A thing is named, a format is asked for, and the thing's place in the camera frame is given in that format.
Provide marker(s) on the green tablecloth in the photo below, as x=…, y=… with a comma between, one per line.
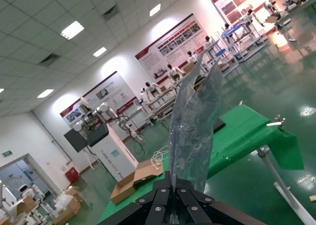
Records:
x=244, y=133

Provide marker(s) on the yellow floor scrap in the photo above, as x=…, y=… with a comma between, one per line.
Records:
x=313, y=198

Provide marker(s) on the translucent antistatic bag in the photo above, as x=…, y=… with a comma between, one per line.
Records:
x=195, y=126

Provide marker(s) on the white frame workbench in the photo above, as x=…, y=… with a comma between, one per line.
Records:
x=160, y=99

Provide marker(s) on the red-trimmed wall poster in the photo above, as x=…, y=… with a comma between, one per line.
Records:
x=232, y=5
x=116, y=86
x=168, y=44

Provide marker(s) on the white table leg with foot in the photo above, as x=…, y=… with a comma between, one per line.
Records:
x=279, y=178

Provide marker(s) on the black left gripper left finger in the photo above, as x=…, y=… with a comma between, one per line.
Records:
x=158, y=205

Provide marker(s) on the black flat tray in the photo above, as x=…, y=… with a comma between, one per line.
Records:
x=219, y=124

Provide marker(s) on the small white service robot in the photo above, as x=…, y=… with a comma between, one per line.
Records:
x=24, y=189

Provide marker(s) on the cardboard boxes with plastic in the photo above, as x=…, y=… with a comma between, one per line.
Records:
x=71, y=207

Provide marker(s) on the dark ceiling vent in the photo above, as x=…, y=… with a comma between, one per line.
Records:
x=49, y=60
x=111, y=13

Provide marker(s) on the black monitor on stand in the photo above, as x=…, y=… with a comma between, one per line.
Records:
x=75, y=141

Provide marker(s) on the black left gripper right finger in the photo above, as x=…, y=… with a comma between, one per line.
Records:
x=195, y=207

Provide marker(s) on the red fire equipment box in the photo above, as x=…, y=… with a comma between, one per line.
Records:
x=72, y=176

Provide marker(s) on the green exit sign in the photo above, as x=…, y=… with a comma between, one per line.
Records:
x=6, y=153

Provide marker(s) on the white shelf rack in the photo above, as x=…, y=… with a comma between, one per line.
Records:
x=220, y=53
x=232, y=29

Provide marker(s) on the metal table clamp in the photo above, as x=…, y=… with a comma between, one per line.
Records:
x=240, y=103
x=274, y=123

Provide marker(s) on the open flat cardboard box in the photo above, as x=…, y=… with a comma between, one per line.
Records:
x=123, y=193

